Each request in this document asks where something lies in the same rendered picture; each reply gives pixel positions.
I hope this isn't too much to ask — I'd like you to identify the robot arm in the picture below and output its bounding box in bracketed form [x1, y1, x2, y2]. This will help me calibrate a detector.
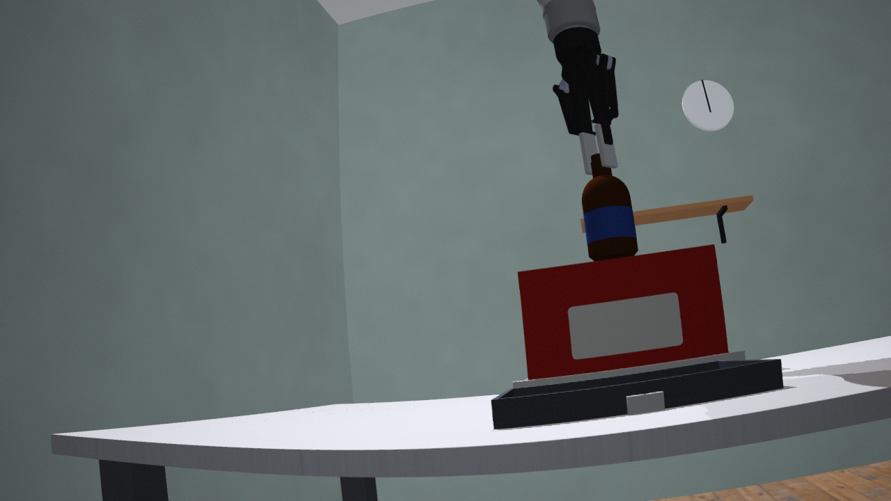
[537, 0, 600, 43]

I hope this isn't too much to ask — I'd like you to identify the brown glass bottle with blue label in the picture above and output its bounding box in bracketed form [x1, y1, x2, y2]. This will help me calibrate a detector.
[582, 153, 638, 261]

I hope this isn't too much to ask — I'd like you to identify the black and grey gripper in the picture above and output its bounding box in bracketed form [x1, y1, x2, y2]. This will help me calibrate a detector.
[553, 27, 619, 175]

